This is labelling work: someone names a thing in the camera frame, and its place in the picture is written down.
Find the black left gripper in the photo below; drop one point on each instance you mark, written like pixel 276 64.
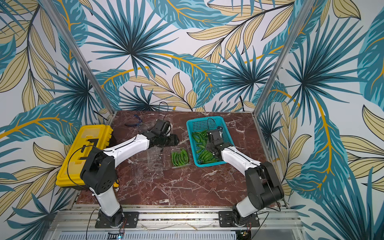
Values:
pixel 174 138

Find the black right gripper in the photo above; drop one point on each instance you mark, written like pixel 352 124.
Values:
pixel 214 149

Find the teal perforated plastic basket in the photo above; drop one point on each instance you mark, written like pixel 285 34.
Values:
pixel 199 131

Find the clear clamshell container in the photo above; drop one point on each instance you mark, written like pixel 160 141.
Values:
pixel 180 158
pixel 148 166

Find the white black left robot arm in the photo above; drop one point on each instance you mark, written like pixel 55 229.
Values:
pixel 99 171

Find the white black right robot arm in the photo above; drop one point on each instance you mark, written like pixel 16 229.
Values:
pixel 263 185

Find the yellow black toolbox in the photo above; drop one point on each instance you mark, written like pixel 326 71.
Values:
pixel 88 136

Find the yellow black utility knife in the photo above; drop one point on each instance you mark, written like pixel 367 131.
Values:
pixel 116 185

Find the blue handled pliers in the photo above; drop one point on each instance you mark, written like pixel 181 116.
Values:
pixel 134 122

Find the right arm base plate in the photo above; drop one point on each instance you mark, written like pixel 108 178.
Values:
pixel 229 219

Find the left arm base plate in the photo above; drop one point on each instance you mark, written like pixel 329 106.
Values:
pixel 127 220

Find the aluminium frame rail front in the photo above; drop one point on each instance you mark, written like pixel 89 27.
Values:
pixel 161 218

